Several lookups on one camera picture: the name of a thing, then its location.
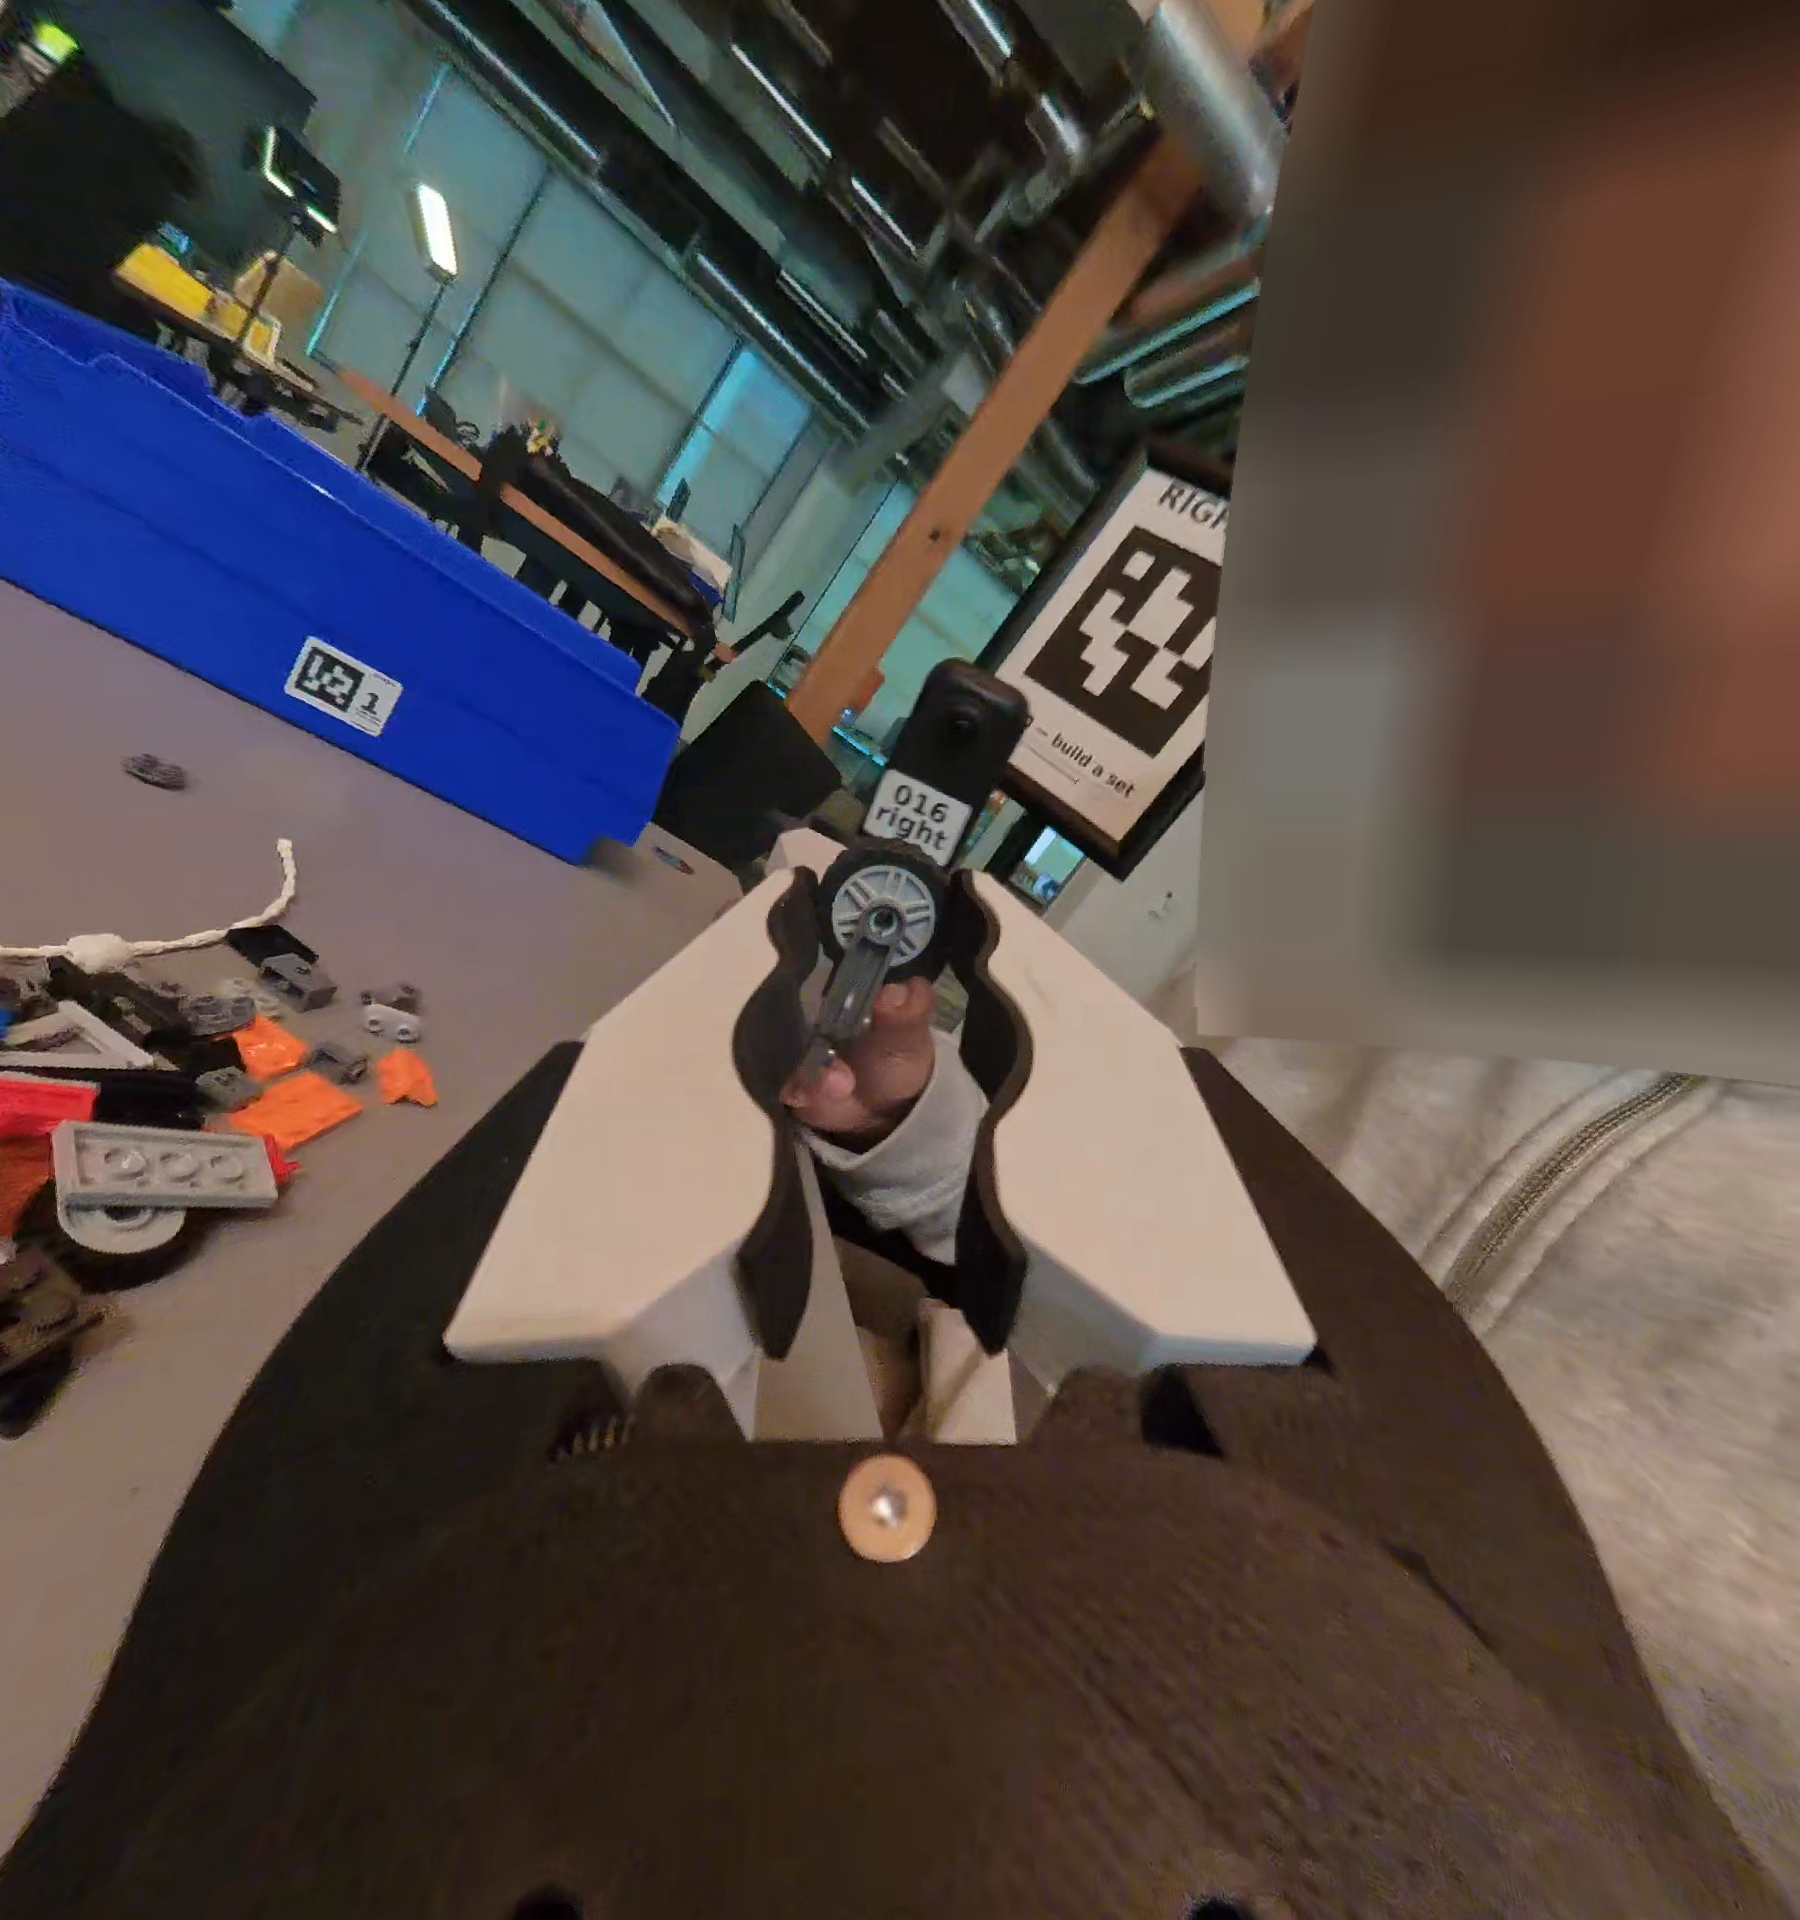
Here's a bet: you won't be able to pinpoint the person's right forearm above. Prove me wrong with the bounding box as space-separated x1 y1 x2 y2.
801 1049 992 1271

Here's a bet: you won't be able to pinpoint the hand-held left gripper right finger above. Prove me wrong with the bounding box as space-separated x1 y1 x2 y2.
919 867 1322 1445

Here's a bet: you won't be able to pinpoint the person's grey hoodie torso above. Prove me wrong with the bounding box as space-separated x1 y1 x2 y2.
1139 1035 1800 1920

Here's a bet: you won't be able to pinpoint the silver ventilation ducts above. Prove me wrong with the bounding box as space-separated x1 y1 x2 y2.
1125 0 1293 227

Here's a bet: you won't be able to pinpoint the framed black white marker sign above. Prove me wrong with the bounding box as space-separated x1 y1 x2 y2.
974 443 1235 883

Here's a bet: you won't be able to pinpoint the person's right hand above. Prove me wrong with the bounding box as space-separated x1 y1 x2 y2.
783 974 944 1139

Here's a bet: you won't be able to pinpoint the black lego wheel grey hub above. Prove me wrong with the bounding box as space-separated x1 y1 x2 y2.
815 844 953 986

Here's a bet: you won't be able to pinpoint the dark grey lego axle connector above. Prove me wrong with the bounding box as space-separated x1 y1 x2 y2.
797 900 908 1083

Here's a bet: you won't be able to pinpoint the large blue plastic bin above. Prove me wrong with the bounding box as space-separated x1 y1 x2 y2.
0 276 684 869

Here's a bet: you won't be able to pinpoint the large black object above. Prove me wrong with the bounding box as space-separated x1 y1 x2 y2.
0 60 211 376

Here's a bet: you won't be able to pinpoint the yellow box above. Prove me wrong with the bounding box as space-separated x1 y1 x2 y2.
115 244 240 325

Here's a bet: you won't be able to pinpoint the slanted wooden beam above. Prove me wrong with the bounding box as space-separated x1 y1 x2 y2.
787 136 1217 738

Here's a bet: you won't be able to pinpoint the wooden desk with black gear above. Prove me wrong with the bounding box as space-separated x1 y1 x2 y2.
330 369 737 663

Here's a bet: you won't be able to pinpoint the black office chair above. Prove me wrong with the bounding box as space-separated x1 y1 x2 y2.
657 678 845 873

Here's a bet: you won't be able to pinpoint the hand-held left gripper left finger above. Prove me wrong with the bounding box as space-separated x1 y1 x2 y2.
442 867 883 1443

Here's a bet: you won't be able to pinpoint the large orange lego plate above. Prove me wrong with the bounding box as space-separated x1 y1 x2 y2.
221 1071 366 1154

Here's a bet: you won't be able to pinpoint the pile of mixed lego pieces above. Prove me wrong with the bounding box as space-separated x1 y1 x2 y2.
0 945 300 1443

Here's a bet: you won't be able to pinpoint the white lego string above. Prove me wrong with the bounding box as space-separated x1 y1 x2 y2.
0 838 300 974

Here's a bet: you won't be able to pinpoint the black lego wheel with tyre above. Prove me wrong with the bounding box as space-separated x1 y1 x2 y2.
14 1185 217 1296

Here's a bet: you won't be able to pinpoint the long light grey lego plate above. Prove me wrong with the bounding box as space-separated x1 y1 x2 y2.
47 1118 284 1214

